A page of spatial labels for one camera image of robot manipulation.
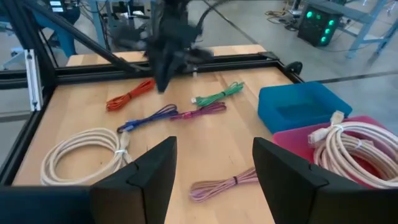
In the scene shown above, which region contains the green cable tie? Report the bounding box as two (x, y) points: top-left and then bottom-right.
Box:
(190, 81), (245, 108)

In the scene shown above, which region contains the beige cable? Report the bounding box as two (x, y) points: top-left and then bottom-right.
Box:
(307, 110), (398, 175)
(40, 127), (134, 187)
(313, 136), (398, 190)

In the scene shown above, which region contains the red cable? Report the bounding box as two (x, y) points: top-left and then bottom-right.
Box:
(105, 78), (156, 112)

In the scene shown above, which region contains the maroon cable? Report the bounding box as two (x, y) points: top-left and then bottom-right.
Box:
(170, 101), (228, 121)

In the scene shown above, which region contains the teal plastic bin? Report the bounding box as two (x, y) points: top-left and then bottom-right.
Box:
(257, 81), (354, 134)

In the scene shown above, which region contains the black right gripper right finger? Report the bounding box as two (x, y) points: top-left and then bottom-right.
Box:
(252, 136), (398, 224)

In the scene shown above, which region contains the black box with green lights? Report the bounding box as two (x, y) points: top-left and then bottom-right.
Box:
(297, 4), (344, 47)

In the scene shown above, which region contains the black frame clamp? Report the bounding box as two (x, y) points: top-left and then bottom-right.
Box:
(285, 61), (303, 75)

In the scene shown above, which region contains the black control box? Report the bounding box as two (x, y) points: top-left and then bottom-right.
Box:
(37, 0), (82, 25)

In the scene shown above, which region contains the black aluminium rig frame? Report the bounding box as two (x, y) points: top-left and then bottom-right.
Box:
(0, 0), (304, 187)

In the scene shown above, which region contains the blue-purple cable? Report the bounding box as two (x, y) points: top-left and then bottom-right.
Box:
(116, 103), (179, 134)

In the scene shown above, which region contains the pink plastic bin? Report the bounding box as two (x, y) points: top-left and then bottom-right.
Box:
(272, 114), (398, 190)

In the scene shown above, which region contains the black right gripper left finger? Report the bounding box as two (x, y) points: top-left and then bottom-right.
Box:
(90, 136), (178, 224)

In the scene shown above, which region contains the blue metal table frame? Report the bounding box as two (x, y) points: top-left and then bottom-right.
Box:
(30, 0), (106, 59)
(341, 0), (398, 63)

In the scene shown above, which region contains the mauve cable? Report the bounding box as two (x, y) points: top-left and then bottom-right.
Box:
(189, 167), (259, 203)

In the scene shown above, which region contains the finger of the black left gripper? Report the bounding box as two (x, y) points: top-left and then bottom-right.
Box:
(166, 58), (187, 90)
(154, 62), (169, 93)

